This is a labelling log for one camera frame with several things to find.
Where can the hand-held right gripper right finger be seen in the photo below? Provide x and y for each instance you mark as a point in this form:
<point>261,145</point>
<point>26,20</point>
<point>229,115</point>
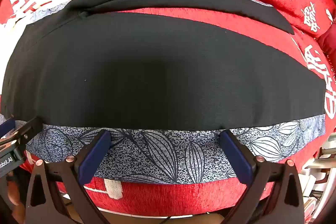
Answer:
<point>236,158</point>

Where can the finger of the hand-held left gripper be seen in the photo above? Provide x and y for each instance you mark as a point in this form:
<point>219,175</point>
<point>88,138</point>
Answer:
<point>29,129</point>
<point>5,125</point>

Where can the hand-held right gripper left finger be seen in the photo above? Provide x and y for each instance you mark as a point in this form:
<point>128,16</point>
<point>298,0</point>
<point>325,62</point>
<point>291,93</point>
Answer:
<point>94,158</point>

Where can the black pants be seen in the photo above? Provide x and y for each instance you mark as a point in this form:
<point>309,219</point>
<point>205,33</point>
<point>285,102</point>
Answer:
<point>162,69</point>

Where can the blue leaf-printed cloth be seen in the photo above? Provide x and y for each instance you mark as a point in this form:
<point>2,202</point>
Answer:
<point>162,155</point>

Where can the white clutter pile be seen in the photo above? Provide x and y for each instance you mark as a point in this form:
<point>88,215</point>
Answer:
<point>324,176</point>

